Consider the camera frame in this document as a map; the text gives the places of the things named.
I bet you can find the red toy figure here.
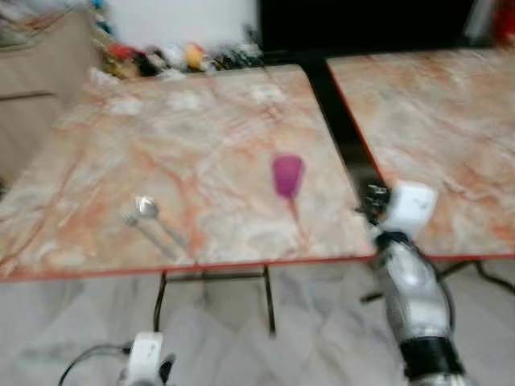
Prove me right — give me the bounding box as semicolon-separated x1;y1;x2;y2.
106;43;138;79

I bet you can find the white board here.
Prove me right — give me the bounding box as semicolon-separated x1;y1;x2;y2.
104;0;260;51

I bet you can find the red object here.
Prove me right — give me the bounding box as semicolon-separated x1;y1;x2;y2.
493;0;515;46

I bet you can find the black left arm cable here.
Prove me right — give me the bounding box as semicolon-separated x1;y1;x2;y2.
57;343;132;385

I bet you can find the white toy figure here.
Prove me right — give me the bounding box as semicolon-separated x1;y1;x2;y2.
162;43;186;73

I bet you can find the yellow toy figure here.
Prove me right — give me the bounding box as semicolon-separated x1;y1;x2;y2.
184;42;207;72

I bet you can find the silver metal spoon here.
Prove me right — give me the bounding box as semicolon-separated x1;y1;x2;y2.
134;195;189;249

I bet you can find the black metal table leg frame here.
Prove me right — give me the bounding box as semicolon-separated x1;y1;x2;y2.
152;266;278;338

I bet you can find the silver metal fork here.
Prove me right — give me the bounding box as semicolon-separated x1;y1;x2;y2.
120;210;181;261

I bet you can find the purple plastic cup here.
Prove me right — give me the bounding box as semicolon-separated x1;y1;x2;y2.
270;154;306;201

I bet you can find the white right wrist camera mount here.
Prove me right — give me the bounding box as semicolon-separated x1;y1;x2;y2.
385;183;439;239

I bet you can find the black television screen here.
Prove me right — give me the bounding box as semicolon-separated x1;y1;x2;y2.
257;0;477;59

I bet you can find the beige wooden cabinet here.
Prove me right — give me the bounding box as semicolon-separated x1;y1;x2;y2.
0;6;104;184

